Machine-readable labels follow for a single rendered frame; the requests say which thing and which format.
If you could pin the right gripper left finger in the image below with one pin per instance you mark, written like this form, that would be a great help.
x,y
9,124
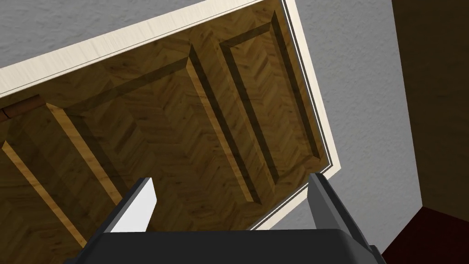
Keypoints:
x,y
136,209

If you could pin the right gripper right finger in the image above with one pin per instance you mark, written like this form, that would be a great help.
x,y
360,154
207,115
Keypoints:
x,y
326,205

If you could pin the brown wooden panelled door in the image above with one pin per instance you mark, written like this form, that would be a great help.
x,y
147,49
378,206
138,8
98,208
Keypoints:
x,y
165,139

